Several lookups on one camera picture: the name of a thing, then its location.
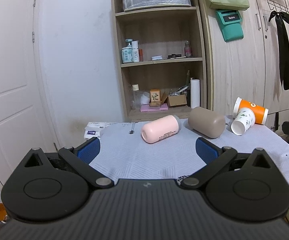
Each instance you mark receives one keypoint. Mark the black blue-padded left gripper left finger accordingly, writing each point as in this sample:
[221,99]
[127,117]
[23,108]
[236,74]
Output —
[79,159]

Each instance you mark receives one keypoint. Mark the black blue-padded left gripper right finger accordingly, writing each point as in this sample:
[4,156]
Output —
[215,158]

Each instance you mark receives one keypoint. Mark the pink cup with grey rim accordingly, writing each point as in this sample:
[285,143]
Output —
[161,128]

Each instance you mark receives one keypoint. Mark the taupe beige cup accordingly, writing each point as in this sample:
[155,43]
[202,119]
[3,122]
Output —
[207,122]

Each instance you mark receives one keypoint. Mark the white paper cup green pattern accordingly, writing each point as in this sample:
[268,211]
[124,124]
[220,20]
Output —
[243,121]

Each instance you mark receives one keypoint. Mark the orange paper cup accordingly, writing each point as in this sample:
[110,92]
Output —
[260,112]

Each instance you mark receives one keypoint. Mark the white paper packet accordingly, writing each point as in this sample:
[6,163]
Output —
[95,129]

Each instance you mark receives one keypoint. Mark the white patterned tablecloth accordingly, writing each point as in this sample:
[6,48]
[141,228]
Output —
[124,154]

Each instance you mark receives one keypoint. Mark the brown cardboard box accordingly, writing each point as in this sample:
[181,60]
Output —
[174,100]

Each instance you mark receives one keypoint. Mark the white panel door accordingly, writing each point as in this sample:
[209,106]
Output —
[25,120]

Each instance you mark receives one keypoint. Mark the white paper towel roll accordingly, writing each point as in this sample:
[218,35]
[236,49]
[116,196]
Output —
[195,93]

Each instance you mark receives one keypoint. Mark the pink flat box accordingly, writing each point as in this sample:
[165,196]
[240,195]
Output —
[148,108]

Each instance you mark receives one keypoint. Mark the clear bottle cream cap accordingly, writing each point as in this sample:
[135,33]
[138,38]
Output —
[135,97]

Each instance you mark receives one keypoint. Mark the white round container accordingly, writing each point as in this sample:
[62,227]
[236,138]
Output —
[145,98]

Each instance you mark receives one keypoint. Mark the small orange floral box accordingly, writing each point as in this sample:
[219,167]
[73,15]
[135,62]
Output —
[155,98]

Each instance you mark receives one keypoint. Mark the light wood wardrobe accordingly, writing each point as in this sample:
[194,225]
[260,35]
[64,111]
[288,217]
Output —
[246,68]

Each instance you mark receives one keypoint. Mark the small pink bottle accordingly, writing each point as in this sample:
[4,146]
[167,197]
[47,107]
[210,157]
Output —
[187,49]

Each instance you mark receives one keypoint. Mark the teal white pump bottle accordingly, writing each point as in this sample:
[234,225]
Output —
[126,52]

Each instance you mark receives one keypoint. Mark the white tube bottle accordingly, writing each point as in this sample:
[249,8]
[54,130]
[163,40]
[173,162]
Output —
[135,51]

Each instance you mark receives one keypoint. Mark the small orange bottle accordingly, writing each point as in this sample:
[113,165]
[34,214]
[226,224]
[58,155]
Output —
[140,51]

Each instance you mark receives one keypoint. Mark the teal hanging pouch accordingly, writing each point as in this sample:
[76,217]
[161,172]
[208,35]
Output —
[230,24]

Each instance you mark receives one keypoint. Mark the wooden open shelf unit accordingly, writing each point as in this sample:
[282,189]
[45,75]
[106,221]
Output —
[161,34]

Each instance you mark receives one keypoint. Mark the black ribbon bow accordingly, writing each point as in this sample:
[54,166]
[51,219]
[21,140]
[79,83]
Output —
[283,46]

